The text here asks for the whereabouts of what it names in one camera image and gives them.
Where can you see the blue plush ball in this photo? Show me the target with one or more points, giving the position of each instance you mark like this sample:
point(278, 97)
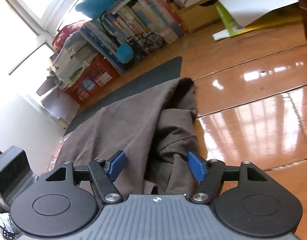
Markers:
point(124, 53)

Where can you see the brown t-shirt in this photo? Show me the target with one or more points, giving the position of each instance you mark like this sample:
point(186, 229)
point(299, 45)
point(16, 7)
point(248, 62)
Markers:
point(155, 129)

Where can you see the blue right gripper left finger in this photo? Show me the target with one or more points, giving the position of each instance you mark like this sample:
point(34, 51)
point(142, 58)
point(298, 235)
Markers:
point(115, 164)

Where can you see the red plastic crate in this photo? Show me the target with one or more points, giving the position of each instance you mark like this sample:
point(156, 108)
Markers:
point(92, 79)

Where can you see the miniature bicycle model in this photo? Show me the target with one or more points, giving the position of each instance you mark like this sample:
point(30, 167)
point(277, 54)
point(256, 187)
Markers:
point(145, 43)

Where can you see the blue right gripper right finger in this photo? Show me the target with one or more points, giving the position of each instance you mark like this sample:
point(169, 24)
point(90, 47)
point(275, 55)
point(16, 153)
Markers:
point(198, 166)

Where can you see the row of books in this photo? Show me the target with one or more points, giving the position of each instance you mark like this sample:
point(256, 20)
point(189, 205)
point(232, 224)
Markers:
point(132, 17)

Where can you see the stack of papers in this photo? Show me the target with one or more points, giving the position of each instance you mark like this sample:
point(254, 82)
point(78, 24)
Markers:
point(74, 57)

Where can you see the black desk mat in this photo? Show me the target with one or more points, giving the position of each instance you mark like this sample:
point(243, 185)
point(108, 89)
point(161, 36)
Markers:
point(165, 72)

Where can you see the cardboard box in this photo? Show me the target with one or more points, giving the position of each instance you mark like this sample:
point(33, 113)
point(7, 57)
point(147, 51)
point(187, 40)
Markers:
point(198, 15)

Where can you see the cartoon print mat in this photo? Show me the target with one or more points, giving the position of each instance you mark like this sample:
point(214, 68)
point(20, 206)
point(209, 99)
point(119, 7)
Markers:
point(57, 153)

